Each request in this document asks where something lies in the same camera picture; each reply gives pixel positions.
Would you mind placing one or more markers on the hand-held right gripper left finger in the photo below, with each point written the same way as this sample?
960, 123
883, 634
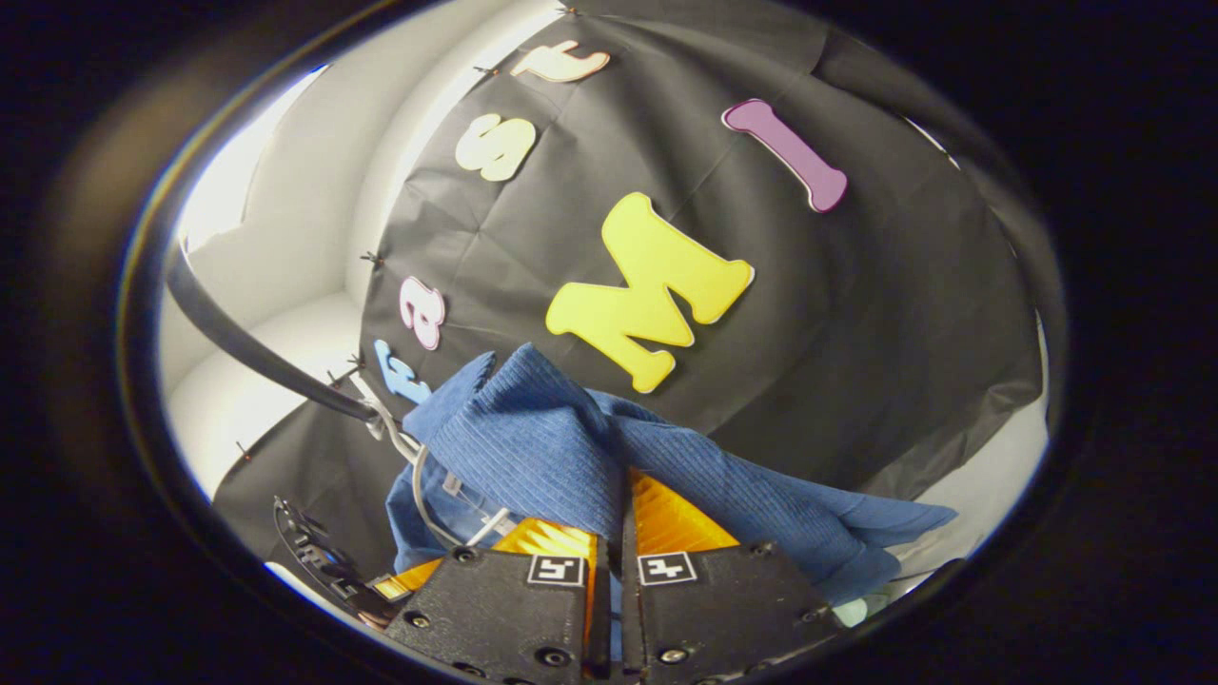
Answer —
504, 618

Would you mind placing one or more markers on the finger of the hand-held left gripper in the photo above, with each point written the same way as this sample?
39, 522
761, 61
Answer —
409, 578

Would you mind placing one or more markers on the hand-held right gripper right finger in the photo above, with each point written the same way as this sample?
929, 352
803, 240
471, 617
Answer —
723, 609

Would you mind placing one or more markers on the white clothes hanger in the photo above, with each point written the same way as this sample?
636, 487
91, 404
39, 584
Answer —
419, 495

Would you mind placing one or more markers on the blue shirt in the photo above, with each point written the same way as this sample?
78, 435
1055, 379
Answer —
533, 438

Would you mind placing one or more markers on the black backdrop cloth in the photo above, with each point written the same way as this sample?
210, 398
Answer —
856, 333

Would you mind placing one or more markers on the black clothes rail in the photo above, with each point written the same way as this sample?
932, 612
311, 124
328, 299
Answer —
247, 347

